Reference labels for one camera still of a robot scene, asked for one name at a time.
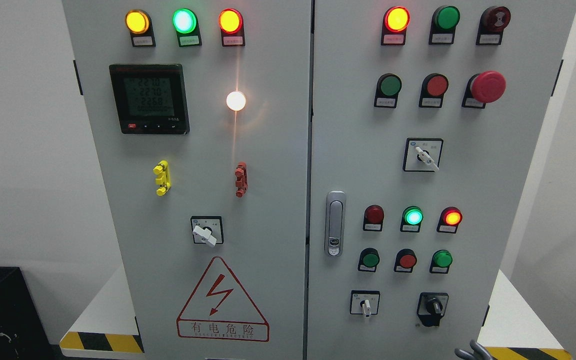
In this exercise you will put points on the black rotary knob switch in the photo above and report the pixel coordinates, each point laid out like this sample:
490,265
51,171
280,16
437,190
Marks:
431,308

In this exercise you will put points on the red plastic terminal clip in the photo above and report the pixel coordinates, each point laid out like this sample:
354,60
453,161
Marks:
241,179

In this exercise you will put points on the dark red indicator left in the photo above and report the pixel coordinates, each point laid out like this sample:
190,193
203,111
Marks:
373,218

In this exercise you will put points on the white glowing indicator light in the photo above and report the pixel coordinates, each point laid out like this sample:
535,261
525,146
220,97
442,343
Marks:
236,101

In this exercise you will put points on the green push button lower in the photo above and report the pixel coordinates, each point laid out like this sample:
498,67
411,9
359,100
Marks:
368,260

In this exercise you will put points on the green push button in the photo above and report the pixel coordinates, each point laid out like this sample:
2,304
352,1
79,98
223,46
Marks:
387,91
368,260

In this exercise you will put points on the grey left cabinet door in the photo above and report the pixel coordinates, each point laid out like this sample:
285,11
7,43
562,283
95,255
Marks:
264,231

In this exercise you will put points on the grey cabinet door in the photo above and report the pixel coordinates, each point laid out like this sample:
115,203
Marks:
359,149
264,231

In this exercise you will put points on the yellow plastic terminal clip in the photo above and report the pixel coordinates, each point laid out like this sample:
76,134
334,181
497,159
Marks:
162,177

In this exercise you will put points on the green lit indicator middle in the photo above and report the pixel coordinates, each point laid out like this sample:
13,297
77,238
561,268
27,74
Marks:
411,219

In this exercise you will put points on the green push button upper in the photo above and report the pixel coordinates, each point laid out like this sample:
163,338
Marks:
387,91

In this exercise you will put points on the red push button lower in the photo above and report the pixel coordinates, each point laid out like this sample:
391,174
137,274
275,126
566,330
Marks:
405,261

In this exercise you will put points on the red push button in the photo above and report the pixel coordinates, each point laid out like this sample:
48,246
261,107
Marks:
405,261
433,88

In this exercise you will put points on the red electric hazard warning sticker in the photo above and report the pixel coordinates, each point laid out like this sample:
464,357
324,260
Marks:
220,308

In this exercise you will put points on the grey right cabinet door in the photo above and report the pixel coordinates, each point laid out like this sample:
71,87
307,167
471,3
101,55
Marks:
359,149

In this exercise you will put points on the black digital power meter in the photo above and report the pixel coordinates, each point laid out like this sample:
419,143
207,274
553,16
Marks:
150,98

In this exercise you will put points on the red indicator right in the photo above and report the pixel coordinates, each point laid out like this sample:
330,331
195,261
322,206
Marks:
449,220

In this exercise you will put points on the red-rimmed orange indicator light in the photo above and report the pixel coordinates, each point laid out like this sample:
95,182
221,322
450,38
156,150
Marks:
230,22

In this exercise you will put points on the green illuminated button lower right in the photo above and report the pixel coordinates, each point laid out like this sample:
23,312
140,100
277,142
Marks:
441,262

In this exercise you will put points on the red push button upper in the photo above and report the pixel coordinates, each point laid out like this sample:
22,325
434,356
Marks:
433,88

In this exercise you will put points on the green lit indicator light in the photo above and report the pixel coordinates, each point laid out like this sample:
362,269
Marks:
186,24

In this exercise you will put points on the red lit indicator right door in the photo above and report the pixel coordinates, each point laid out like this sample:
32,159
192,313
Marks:
394,26

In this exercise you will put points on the yellow indicator light top left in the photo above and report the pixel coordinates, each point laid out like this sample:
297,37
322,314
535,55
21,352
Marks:
140,27

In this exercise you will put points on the red mushroom emergency stop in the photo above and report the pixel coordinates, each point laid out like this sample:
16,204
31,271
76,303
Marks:
483,88

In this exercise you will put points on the green unlit indicator top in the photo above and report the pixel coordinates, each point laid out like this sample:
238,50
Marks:
443,25

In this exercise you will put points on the dark red buzzer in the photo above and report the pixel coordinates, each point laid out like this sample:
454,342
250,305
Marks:
492,24

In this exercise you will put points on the white platform with hazard stripes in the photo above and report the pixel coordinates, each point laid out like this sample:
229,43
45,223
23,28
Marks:
107,328

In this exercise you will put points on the black box lower left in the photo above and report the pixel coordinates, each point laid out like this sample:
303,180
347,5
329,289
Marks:
22,336

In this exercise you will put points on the silver door latch handle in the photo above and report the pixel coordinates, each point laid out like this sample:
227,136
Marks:
335,222

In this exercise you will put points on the white lever selector switch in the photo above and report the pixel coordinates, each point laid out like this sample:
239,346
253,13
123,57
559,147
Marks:
207,230

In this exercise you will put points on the white handle rotary switch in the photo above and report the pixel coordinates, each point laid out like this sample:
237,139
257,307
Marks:
422,154

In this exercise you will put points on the small white selector switch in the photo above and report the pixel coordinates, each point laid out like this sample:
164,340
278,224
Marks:
364,302

